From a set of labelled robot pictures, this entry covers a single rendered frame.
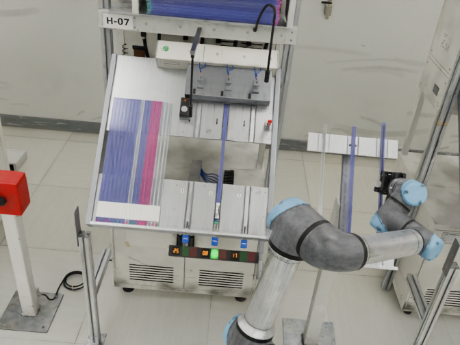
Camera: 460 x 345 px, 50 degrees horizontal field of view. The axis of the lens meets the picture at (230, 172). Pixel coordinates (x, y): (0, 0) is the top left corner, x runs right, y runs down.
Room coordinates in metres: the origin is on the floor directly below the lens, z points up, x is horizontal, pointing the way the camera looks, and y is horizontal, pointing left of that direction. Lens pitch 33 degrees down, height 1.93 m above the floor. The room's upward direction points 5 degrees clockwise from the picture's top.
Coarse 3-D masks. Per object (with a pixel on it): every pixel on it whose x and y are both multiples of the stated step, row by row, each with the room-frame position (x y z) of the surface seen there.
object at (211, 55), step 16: (160, 48) 1.92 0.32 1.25; (176, 48) 1.92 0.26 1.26; (208, 48) 1.93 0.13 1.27; (224, 48) 1.94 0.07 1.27; (240, 48) 1.94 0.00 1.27; (160, 64) 1.92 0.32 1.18; (176, 64) 1.91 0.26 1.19; (208, 64) 1.90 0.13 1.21; (224, 64) 1.89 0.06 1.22; (240, 64) 1.89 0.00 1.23; (256, 64) 1.90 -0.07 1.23; (272, 64) 1.90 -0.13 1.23
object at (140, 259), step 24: (168, 144) 2.25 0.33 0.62; (192, 144) 2.27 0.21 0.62; (216, 144) 2.30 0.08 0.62; (240, 144) 2.32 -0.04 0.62; (168, 168) 2.02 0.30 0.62; (216, 168) 2.06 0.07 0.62; (240, 168) 2.08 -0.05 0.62; (120, 240) 1.75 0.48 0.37; (144, 240) 1.75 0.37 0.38; (168, 240) 1.75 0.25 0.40; (192, 240) 1.75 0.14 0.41; (240, 240) 1.76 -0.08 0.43; (120, 264) 1.75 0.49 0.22; (144, 264) 1.75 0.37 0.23; (168, 264) 1.75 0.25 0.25; (192, 264) 1.75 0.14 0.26; (216, 264) 1.75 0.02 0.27; (240, 264) 1.76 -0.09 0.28; (144, 288) 1.75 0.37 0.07; (168, 288) 1.75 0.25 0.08; (192, 288) 1.75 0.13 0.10; (216, 288) 1.75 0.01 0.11; (240, 288) 1.76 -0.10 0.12
